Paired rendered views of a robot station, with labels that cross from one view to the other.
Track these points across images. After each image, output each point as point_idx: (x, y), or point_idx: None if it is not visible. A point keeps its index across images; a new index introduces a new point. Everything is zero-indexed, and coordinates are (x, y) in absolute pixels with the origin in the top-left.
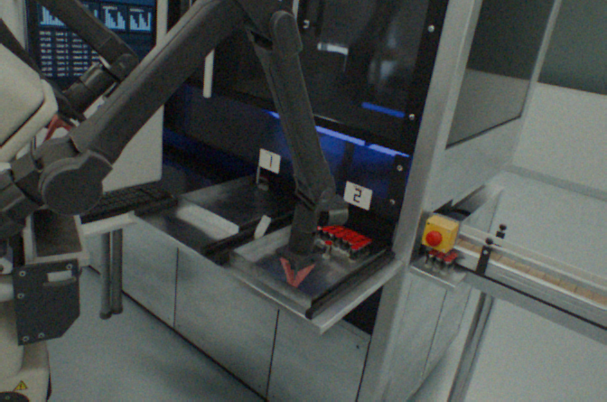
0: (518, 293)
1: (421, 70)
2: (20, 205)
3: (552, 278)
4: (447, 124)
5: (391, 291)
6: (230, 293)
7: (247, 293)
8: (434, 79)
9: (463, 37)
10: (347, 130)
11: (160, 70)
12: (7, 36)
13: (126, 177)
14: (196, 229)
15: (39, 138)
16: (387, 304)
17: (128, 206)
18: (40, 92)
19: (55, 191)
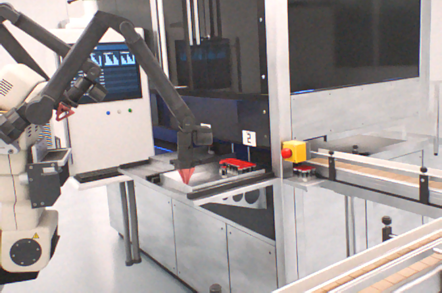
0: (356, 187)
1: (262, 47)
2: (18, 120)
3: (381, 173)
4: (283, 76)
5: (277, 201)
6: (202, 234)
7: (210, 231)
8: (268, 49)
9: (275, 19)
10: (237, 96)
11: (71, 56)
12: (34, 65)
13: (130, 158)
14: (152, 171)
15: (73, 133)
16: (278, 213)
17: None
18: (35, 80)
19: (30, 112)
